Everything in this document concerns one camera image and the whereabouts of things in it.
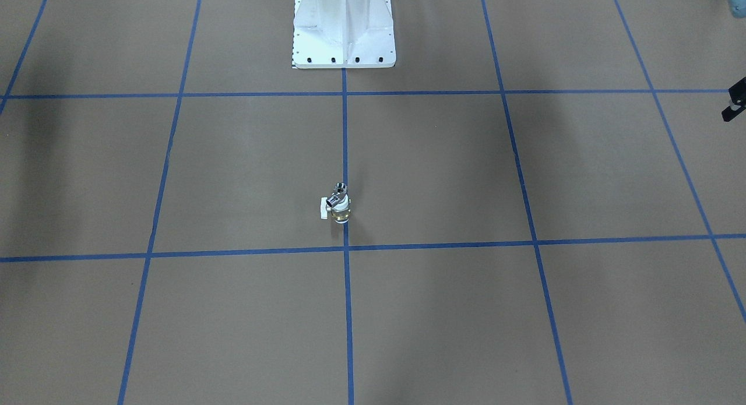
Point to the chrome angle pipe fitting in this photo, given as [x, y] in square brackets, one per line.
[337, 195]

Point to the white brass PPR valve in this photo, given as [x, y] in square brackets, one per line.
[340, 216]

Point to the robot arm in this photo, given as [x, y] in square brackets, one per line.
[737, 8]

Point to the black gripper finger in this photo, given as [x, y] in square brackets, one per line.
[736, 101]

